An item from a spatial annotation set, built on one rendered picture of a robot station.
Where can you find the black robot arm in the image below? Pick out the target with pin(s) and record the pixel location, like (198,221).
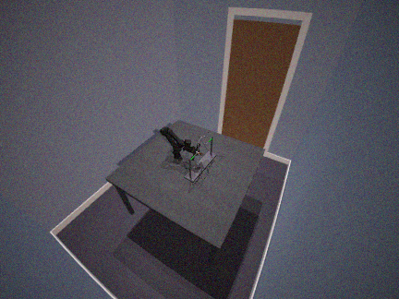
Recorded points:
(172,138)

